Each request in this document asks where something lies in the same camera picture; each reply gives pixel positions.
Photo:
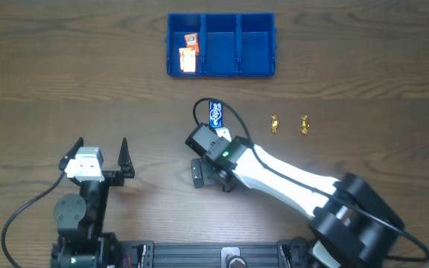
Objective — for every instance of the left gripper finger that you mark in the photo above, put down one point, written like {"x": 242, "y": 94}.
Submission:
{"x": 71, "y": 156}
{"x": 126, "y": 160}

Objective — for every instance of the blue candy pack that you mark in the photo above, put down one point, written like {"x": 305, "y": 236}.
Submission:
{"x": 215, "y": 115}

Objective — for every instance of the blue tray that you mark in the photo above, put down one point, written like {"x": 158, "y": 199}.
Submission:
{"x": 220, "y": 70}

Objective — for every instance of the mounting rail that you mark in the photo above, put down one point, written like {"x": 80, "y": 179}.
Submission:
{"x": 188, "y": 255}

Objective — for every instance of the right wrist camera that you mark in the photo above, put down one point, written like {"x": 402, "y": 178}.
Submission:
{"x": 223, "y": 134}

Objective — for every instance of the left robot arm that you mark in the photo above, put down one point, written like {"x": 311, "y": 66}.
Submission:
{"x": 84, "y": 216}

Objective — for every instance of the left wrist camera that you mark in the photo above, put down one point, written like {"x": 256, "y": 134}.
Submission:
{"x": 85, "y": 164}

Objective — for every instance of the gold candy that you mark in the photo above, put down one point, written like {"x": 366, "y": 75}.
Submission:
{"x": 274, "y": 124}
{"x": 304, "y": 124}

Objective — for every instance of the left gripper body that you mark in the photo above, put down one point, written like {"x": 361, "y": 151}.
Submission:
{"x": 114, "y": 178}

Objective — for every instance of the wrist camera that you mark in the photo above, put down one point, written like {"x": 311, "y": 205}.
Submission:
{"x": 223, "y": 134}
{"x": 85, "y": 164}

